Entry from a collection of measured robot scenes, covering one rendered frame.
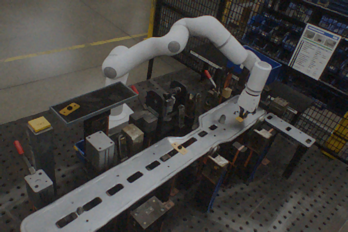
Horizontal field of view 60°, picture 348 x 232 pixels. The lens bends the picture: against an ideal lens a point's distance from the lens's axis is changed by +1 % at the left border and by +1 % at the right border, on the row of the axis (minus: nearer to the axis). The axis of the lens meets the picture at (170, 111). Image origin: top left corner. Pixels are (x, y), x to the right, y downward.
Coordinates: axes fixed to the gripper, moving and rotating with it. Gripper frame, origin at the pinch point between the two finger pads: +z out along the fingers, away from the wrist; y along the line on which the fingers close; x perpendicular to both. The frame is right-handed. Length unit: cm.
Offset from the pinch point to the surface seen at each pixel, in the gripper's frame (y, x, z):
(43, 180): -20, -104, -3
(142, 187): 1, -75, 3
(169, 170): 1, -60, 3
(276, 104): 7.6, 23.4, -1.5
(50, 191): -17, -104, 0
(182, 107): -18.6, -32.8, -6.5
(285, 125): 18.7, 16.8, 2.9
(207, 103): -22.3, -2.6, 5.6
